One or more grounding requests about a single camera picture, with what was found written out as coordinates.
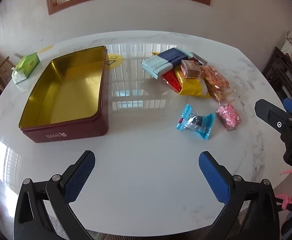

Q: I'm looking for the clear fried twist packet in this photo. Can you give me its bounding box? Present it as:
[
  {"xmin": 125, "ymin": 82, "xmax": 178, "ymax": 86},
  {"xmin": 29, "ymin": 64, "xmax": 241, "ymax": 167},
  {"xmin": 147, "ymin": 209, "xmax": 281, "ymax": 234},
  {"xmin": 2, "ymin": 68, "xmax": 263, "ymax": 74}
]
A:
[{"xmin": 200, "ymin": 65, "xmax": 234, "ymax": 102}]

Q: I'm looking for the brown square snack packet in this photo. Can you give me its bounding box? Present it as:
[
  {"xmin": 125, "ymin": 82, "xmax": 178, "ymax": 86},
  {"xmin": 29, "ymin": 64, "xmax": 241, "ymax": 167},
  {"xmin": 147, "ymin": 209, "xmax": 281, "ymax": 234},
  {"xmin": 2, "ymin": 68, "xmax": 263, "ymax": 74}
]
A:
[{"xmin": 180, "ymin": 59, "xmax": 202, "ymax": 78}]

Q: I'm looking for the green tissue pack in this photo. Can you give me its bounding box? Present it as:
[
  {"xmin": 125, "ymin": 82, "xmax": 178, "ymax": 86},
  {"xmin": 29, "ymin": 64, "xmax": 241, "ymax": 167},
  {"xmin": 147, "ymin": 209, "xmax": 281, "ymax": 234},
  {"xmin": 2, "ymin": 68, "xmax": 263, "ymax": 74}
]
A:
[{"xmin": 11, "ymin": 52, "xmax": 41, "ymax": 85}]

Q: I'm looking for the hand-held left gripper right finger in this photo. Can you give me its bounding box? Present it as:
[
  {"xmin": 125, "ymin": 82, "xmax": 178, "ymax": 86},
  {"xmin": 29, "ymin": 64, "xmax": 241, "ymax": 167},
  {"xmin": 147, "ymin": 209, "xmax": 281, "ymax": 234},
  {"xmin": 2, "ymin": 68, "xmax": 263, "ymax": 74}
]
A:
[{"xmin": 198, "ymin": 151, "xmax": 280, "ymax": 240}]

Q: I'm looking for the yellow table sticker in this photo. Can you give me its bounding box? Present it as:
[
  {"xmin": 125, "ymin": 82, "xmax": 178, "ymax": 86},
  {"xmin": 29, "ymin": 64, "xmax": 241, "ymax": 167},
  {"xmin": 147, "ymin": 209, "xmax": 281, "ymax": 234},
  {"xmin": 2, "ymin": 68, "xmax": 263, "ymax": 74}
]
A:
[
  {"xmin": 37, "ymin": 45, "xmax": 54, "ymax": 55},
  {"xmin": 105, "ymin": 54, "xmax": 125, "ymax": 70}
]

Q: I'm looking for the pink candy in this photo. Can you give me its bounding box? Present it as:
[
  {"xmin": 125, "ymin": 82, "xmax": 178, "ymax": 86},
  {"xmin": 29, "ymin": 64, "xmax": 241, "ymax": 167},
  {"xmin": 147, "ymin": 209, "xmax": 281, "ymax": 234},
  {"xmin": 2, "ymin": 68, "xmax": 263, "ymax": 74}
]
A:
[{"xmin": 215, "ymin": 100, "xmax": 242, "ymax": 131}]

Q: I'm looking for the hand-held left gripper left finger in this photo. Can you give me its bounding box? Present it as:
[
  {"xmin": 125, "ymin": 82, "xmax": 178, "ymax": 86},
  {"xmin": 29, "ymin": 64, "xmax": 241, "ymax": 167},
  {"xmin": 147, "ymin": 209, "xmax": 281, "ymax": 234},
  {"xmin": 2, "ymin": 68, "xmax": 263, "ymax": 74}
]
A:
[{"xmin": 14, "ymin": 150, "xmax": 96, "ymax": 240}]

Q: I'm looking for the blue two-tone snack packet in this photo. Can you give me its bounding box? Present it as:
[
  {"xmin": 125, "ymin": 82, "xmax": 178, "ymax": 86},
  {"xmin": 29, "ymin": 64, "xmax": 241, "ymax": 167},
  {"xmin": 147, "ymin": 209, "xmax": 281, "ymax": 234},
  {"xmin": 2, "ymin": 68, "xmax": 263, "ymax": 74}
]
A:
[
  {"xmin": 141, "ymin": 49, "xmax": 176, "ymax": 80},
  {"xmin": 170, "ymin": 47, "xmax": 192, "ymax": 68}
]

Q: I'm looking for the pink ribbon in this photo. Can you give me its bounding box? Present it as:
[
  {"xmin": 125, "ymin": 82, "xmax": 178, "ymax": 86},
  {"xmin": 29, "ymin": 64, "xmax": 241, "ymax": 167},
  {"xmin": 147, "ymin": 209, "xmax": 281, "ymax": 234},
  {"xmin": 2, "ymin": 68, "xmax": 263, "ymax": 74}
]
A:
[{"xmin": 276, "ymin": 169, "xmax": 292, "ymax": 212}]

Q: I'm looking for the blue candy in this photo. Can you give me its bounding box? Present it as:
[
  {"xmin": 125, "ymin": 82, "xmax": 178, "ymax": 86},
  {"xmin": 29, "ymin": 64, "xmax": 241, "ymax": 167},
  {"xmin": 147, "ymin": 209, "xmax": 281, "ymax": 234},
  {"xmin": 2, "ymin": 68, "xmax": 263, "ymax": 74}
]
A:
[{"xmin": 175, "ymin": 104, "xmax": 216, "ymax": 140}]

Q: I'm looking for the silver patterned snack packet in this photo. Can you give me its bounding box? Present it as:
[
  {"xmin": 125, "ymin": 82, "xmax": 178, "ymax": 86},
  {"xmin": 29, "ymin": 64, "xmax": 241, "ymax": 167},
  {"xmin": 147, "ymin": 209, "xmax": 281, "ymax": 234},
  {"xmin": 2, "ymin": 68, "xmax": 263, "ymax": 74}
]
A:
[{"xmin": 190, "ymin": 52, "xmax": 208, "ymax": 65}]

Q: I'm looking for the red tin box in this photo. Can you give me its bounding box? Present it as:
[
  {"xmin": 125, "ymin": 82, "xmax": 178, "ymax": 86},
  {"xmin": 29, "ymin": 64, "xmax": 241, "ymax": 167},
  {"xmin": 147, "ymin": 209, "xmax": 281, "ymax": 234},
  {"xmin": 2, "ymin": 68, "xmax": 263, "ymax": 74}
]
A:
[{"xmin": 19, "ymin": 45, "xmax": 109, "ymax": 143}]

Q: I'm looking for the dark wooden chair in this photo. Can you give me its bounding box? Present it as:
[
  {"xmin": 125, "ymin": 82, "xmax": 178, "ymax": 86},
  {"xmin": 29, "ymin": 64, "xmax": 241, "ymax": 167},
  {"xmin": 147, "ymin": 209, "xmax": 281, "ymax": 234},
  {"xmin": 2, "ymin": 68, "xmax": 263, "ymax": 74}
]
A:
[{"xmin": 262, "ymin": 46, "xmax": 292, "ymax": 105}]

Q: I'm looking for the red snack packet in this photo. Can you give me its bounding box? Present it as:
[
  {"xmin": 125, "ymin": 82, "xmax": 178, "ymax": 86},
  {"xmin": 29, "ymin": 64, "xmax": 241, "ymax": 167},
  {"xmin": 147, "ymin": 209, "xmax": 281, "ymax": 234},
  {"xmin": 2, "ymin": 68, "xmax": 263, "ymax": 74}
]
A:
[{"xmin": 161, "ymin": 69, "xmax": 183, "ymax": 92}]

